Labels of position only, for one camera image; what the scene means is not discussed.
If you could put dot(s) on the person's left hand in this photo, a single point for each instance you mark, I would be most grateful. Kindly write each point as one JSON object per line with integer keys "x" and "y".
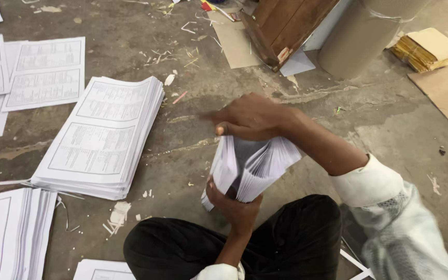
{"x": 231, "y": 206}

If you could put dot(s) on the person's right hand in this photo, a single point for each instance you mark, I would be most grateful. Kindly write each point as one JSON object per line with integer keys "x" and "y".
{"x": 255, "y": 116}

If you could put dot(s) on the bundle of white paper sheets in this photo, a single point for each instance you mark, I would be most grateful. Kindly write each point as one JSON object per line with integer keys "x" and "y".
{"x": 247, "y": 167}

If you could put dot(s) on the person's black trousers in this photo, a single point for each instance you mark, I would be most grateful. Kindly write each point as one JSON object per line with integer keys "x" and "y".
{"x": 247, "y": 245}

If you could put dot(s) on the flat tan cardboard piece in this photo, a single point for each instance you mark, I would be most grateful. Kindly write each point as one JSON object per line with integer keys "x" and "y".
{"x": 233, "y": 42}

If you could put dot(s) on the brown wooden furniture piece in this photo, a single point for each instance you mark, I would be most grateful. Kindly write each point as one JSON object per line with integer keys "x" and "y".
{"x": 286, "y": 27}

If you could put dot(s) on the pale grey board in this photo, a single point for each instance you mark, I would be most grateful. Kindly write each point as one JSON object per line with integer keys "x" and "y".
{"x": 317, "y": 42}

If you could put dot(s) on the large brown paper roll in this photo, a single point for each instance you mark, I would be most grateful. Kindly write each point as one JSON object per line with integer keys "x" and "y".
{"x": 360, "y": 35}

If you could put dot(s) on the white paper strip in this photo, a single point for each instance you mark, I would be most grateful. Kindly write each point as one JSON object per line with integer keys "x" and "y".
{"x": 358, "y": 266}

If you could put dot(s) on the white paper sheet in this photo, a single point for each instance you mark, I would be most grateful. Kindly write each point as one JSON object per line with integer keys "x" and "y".
{"x": 99, "y": 270}

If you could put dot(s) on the thick stack of printed sheets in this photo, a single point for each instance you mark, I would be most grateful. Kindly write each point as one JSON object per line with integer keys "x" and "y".
{"x": 99, "y": 136}

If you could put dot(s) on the stack of yellow brown envelopes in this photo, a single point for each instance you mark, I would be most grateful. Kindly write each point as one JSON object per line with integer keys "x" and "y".
{"x": 426, "y": 50}

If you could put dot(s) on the brown cardboard sheet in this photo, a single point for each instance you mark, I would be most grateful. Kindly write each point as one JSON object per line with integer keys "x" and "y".
{"x": 447, "y": 97}

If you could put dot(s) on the printed double form sheet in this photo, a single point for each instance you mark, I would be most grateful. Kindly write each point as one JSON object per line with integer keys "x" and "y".
{"x": 47, "y": 74}

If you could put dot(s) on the stack of blank white sheets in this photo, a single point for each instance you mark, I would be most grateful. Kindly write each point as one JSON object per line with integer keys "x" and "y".
{"x": 8, "y": 233}

